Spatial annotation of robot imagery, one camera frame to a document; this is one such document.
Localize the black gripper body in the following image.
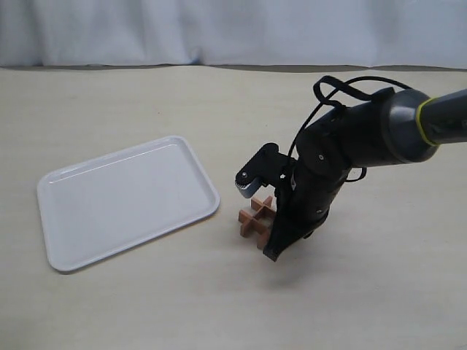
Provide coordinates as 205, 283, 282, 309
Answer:
274, 109, 368, 233

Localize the notched wooden piece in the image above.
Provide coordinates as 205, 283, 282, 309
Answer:
238, 206, 276, 223
250, 196, 274, 211
256, 227, 271, 250
240, 221, 271, 242

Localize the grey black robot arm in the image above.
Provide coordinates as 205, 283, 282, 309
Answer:
263, 89, 466, 260

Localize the white backdrop cloth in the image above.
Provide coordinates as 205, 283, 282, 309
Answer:
1, 1, 466, 69

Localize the white plastic tray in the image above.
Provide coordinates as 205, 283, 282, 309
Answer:
36, 135, 220, 273

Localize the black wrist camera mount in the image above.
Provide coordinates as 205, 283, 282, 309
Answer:
235, 142, 296, 198

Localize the black cable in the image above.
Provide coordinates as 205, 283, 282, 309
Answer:
287, 74, 420, 183

